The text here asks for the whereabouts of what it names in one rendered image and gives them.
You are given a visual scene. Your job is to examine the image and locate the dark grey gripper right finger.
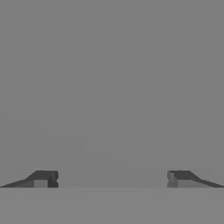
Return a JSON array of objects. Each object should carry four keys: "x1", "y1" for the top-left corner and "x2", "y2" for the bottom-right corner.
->
[{"x1": 166, "y1": 170, "x2": 224, "y2": 189}]

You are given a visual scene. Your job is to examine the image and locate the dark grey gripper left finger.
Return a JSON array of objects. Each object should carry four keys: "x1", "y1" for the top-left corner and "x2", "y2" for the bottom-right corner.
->
[{"x1": 0, "y1": 170, "x2": 60, "y2": 189}]

